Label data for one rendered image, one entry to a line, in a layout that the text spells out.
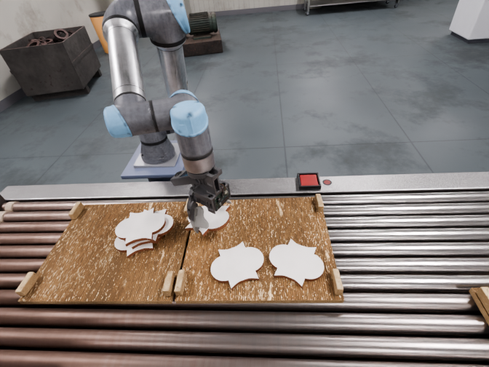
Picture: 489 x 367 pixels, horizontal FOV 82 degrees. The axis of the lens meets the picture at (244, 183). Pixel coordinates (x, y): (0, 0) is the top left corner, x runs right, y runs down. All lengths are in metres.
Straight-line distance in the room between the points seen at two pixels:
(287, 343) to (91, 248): 0.61
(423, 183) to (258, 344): 0.76
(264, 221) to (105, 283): 0.47
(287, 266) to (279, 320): 0.13
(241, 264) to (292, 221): 0.22
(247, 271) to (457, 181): 0.78
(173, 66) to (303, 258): 0.75
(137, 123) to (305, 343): 0.61
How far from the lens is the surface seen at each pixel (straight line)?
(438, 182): 1.16
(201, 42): 5.84
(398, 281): 0.83
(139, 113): 0.69
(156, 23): 0.97
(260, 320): 0.73
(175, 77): 1.09
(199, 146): 0.61
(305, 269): 0.76
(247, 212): 0.90
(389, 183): 1.09
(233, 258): 0.78
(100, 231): 1.01
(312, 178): 1.03
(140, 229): 0.88
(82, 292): 0.89
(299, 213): 0.89
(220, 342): 0.72
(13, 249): 1.16
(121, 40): 0.88
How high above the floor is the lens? 1.59
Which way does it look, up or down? 41 degrees down
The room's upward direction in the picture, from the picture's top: 6 degrees counter-clockwise
